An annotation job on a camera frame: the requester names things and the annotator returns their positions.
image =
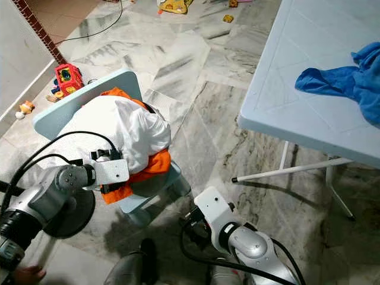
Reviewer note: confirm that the white shirt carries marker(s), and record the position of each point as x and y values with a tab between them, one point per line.
119	124

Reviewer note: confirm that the blue shirt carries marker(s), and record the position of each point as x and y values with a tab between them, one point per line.
344	83

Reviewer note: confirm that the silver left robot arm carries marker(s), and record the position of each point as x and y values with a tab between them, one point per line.
41	202

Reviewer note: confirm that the orange cloth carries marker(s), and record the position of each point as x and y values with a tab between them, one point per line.
157	163

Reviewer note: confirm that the pale blue child chair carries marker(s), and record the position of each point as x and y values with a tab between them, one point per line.
77	107

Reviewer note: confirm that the grey robot right leg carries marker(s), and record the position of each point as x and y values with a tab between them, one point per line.
225	278

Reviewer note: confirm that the grey robot leg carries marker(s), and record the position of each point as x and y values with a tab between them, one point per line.
225	278
124	270

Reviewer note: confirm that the grey robot left leg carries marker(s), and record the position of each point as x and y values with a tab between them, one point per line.
124	270

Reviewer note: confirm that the small white orange toy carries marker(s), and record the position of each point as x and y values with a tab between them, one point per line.
27	108

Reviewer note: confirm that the person leg with bare foot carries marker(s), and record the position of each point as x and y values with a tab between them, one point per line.
29	276

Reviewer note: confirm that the small yellow toy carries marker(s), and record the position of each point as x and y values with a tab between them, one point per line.
227	18

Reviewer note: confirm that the light blue folding table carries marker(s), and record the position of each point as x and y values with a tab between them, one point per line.
309	35

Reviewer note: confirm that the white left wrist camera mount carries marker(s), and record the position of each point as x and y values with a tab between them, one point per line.
113	172

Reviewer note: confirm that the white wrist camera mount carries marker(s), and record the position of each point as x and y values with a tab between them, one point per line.
113	172
214	208

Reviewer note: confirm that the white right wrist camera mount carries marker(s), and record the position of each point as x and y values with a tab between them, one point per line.
214	208

